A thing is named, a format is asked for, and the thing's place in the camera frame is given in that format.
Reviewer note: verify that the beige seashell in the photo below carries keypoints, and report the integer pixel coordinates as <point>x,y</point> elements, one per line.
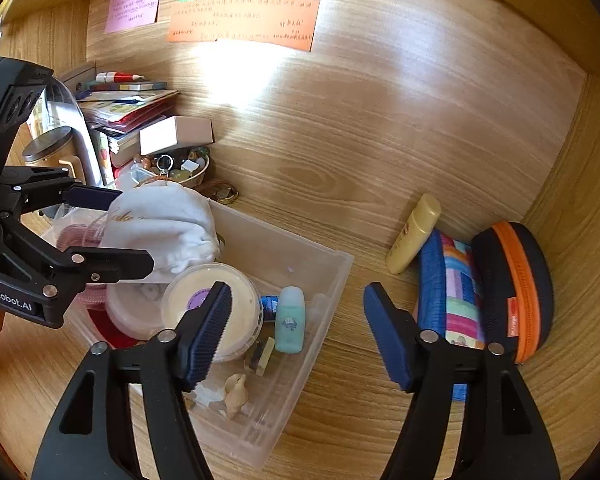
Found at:
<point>235,392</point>

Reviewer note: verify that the fruit print carton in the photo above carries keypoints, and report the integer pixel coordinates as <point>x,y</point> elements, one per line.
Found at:
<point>102,155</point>

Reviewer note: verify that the black orange zip case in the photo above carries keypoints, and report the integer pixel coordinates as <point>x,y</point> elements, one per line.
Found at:
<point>495,280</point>

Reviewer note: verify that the plastic tub with cream lid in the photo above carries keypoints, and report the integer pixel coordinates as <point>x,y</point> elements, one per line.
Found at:
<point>180,300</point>

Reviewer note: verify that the stack of booklets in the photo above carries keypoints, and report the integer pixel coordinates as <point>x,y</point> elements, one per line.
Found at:
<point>130,110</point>

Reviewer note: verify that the small teal bottle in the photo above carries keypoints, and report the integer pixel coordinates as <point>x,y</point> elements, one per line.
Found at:
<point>290,325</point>

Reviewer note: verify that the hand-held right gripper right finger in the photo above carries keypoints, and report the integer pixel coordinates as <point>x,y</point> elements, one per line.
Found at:
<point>390,340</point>

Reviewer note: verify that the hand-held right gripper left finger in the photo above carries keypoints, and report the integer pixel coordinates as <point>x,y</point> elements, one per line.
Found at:
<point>210,340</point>

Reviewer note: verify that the wooden desktop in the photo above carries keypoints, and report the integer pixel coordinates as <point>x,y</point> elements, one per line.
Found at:
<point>360,410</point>

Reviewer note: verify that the small white box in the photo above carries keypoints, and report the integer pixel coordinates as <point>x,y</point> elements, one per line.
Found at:
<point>165,137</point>

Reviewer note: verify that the orange sticky note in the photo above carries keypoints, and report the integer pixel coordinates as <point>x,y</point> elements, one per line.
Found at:
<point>240,22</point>

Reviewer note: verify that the red velvet pouch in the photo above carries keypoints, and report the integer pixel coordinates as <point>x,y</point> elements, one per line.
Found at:
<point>105,332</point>

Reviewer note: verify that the clear plastic bin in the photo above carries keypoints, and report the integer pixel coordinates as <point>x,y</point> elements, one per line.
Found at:
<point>300,360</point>

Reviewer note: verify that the red white pen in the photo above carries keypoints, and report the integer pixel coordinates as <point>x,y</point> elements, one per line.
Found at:
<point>120,76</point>

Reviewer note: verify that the yellow lotion tube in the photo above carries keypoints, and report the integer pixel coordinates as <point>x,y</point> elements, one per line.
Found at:
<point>412,240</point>

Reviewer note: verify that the small bowl of stones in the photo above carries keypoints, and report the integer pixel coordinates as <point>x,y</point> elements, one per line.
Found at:
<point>195,172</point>

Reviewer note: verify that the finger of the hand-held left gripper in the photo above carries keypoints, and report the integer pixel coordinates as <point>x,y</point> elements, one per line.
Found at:
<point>87,196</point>
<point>110,262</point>

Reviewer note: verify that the small black cream item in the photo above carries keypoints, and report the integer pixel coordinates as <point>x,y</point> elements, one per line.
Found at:
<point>262,355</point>

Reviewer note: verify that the blue patchwork pouch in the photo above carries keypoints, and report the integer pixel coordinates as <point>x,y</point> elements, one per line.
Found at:
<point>455,290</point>

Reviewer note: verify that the pink sticky note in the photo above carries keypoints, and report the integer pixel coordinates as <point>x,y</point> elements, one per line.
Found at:
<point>132,5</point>

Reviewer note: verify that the brown mug with lid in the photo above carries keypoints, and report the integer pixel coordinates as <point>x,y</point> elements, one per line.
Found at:
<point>47,142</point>

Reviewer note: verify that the small black blue box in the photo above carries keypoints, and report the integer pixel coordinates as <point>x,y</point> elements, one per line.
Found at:
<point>270,306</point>

